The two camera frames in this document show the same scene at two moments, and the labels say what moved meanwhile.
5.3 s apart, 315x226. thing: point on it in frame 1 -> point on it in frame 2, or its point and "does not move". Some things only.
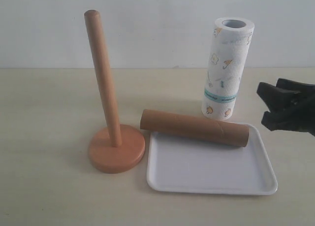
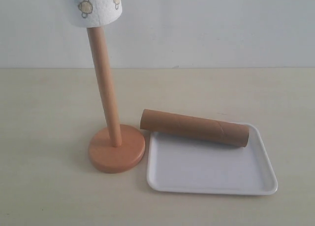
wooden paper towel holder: (118, 148) does not move
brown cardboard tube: (195, 127) does not move
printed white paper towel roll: (231, 43) -> (91, 9)
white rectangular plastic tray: (177, 164) does not move
